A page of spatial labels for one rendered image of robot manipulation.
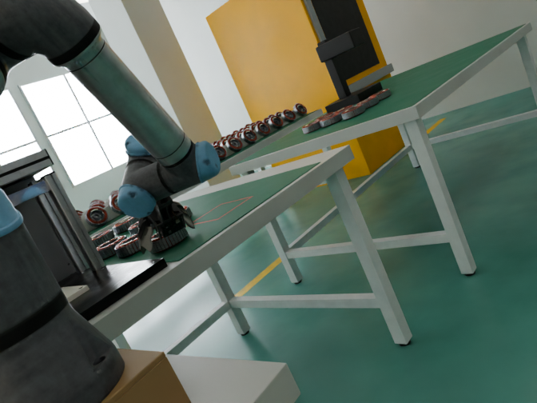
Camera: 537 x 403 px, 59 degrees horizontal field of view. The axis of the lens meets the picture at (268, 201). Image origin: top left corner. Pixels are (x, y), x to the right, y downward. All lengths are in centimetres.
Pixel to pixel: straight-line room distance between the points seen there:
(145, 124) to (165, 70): 424
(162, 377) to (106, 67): 49
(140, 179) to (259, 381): 58
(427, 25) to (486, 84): 90
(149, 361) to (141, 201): 52
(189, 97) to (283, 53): 119
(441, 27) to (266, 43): 209
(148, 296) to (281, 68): 370
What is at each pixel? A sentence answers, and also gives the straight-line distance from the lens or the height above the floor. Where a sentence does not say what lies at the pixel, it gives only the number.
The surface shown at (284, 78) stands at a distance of 456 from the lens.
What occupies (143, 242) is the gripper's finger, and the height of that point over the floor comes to 79.
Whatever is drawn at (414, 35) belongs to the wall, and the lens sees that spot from 591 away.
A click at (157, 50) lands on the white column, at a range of 513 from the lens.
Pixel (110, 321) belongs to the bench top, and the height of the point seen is 73.
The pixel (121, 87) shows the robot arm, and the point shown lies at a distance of 83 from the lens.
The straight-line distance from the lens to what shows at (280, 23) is 448.
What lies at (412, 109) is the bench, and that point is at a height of 74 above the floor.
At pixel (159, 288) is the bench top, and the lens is 105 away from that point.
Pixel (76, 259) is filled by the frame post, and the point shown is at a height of 81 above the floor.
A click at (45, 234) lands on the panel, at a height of 91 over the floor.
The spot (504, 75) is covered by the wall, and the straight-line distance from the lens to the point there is 571.
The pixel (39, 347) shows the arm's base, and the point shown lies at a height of 88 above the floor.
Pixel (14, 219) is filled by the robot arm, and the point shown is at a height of 99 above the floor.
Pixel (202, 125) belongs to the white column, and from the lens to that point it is 514.
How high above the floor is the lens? 100
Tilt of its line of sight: 11 degrees down
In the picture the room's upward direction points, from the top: 25 degrees counter-clockwise
